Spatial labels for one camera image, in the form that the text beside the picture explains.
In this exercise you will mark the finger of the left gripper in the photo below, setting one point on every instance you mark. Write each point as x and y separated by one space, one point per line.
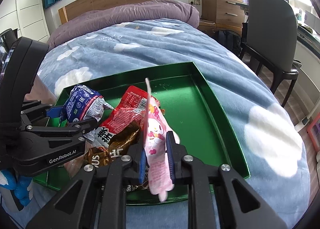
73 129
36 113

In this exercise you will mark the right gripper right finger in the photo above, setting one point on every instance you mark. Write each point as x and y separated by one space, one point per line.
217 196

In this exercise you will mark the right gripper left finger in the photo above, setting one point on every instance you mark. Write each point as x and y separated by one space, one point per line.
95 197

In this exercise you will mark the blue silver snack bag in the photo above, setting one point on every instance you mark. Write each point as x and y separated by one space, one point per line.
84 104

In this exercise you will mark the brown gold snack bag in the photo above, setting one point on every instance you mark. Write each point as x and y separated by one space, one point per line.
119 146

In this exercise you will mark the pink cartoon snack bag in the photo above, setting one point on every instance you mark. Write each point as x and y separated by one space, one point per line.
155 132

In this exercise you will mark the blue white gloved hand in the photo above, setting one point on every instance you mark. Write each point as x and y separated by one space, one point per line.
21 186

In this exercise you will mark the black bronze electric kettle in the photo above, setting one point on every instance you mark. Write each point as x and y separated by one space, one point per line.
40 91

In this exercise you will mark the red white snack packet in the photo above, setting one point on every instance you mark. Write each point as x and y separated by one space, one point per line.
131 108

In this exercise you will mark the green tray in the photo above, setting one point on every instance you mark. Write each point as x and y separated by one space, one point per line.
191 109

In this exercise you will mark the blue cloud blanket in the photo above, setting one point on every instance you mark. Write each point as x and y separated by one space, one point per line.
274 151

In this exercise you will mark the white wardrobe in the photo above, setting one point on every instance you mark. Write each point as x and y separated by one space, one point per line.
27 16

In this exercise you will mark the purple duvet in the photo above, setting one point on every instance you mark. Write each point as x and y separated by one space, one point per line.
150 10

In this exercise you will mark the dark grey chair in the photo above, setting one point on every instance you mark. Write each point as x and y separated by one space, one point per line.
271 40

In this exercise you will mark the white desk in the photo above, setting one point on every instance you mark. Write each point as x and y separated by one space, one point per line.
307 87

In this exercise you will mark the wooden drawer cabinet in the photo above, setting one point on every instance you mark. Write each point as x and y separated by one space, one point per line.
221 15

